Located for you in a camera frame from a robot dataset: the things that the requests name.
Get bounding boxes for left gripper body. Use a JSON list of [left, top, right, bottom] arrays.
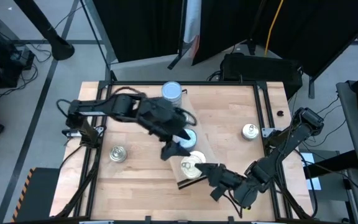
[[140, 98, 189, 143]]

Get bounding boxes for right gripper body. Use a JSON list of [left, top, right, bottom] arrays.
[[215, 169, 258, 209]]

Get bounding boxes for red label tuna can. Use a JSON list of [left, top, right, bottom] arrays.
[[180, 129, 198, 150]]

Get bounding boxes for silver can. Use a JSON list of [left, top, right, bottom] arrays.
[[180, 157, 204, 180]]

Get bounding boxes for blue label gold can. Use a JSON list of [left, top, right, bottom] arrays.
[[241, 123, 260, 141], [109, 145, 127, 164]]

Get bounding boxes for black curtain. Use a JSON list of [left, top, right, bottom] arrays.
[[253, 0, 358, 80], [191, 0, 265, 66], [92, 0, 186, 63]]

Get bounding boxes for black desk beam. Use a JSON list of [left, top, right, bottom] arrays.
[[303, 150, 358, 180]]

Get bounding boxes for black equipment case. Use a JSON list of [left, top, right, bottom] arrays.
[[219, 52, 304, 96]]

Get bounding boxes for white fabric strip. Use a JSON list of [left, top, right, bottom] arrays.
[[182, 0, 202, 60]]

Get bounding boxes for grey metal beam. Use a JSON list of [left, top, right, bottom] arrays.
[[80, 0, 118, 63]]

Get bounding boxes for black pole round base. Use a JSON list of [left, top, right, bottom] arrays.
[[12, 0, 76, 62]]

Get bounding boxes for black mat hazard stripes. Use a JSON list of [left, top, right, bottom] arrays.
[[11, 167, 61, 223]]

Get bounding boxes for black aluminium table frame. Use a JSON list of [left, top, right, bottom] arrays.
[[50, 80, 315, 224]]

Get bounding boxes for silver mounting bracket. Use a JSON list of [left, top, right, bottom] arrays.
[[261, 127, 275, 139]]

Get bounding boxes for yellow cable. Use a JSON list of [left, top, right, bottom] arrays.
[[264, 0, 285, 57]]

